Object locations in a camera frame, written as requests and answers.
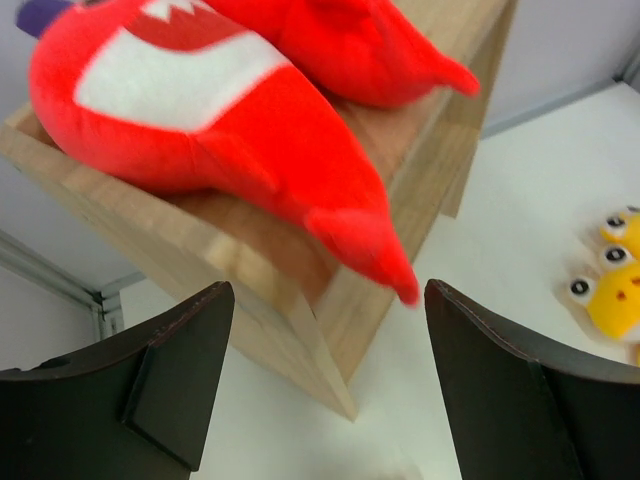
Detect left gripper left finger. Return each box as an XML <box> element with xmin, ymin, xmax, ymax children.
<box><xmin>1</xmin><ymin>282</ymin><xmax>235</xmax><ymax>479</ymax></box>

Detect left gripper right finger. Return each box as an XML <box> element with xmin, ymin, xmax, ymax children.
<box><xmin>424</xmin><ymin>279</ymin><xmax>639</xmax><ymax>480</ymax></box>

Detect yellow frog plush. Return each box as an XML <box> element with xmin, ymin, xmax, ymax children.
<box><xmin>599</xmin><ymin>205</ymin><xmax>640</xmax><ymax>260</ymax></box>
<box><xmin>567</xmin><ymin>243</ymin><xmax>639</xmax><ymax>365</ymax></box>

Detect wooden two-tier shelf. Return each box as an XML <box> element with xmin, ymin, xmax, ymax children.
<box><xmin>1</xmin><ymin>1</ymin><xmax>515</xmax><ymax>419</ymax></box>

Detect red shark plush with purple fin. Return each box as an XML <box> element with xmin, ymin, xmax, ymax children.
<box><xmin>15</xmin><ymin>1</ymin><xmax>419</xmax><ymax>305</ymax></box>

